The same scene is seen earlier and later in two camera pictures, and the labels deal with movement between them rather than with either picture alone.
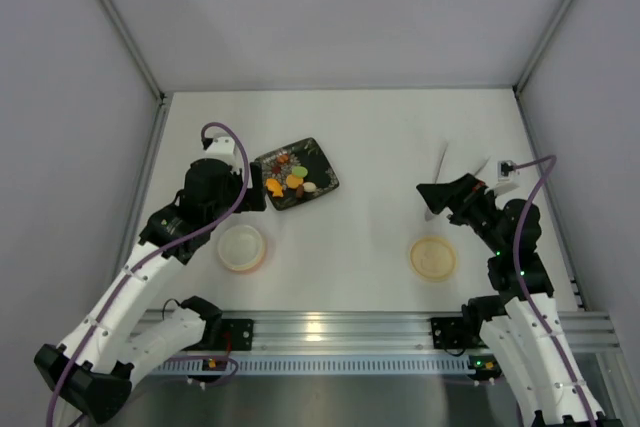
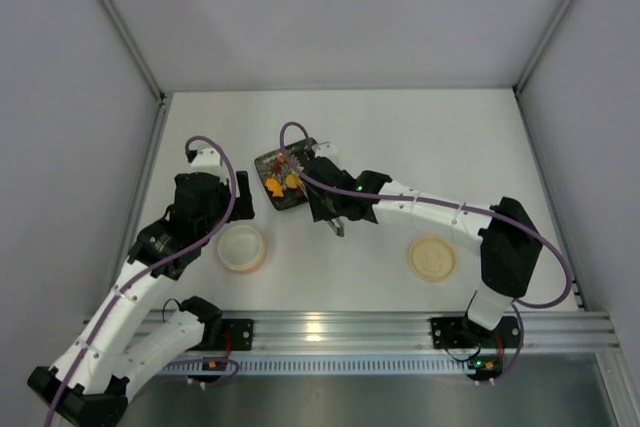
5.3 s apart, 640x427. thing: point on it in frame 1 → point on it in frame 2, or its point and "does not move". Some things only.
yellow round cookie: [293, 181] does not move
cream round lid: [433, 258] does not move
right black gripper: [460, 203] → [323, 202]
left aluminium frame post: [118, 21] does not move
